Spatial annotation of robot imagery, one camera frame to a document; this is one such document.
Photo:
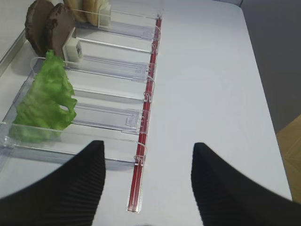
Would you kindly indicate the bun half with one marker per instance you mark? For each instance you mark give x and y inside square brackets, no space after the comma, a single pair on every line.
[91,9]
[77,9]

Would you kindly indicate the red strip on rack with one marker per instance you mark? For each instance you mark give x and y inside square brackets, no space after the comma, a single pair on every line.
[135,197]

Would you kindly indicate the green lettuce leaf in rack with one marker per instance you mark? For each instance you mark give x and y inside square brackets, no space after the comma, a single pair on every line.
[48,106]

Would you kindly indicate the clear acrylic rack right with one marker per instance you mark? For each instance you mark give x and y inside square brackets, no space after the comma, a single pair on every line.
[107,66]

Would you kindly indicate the bun half far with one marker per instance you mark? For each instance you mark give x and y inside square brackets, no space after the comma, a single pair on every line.
[77,9]

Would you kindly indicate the bun half near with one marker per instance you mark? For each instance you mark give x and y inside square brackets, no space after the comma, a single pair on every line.
[91,9]

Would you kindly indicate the brown meat patty front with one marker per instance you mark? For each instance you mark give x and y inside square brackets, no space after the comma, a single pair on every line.
[59,24]

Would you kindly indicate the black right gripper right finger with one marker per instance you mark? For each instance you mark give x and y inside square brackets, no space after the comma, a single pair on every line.
[226,197]

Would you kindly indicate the brown meat patty rear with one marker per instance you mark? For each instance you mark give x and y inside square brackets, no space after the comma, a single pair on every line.
[36,17]

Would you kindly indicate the brown meat patty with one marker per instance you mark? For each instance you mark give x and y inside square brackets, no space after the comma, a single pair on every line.
[36,17]
[59,24]

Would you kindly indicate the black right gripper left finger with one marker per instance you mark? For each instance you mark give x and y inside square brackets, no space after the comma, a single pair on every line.
[69,196]

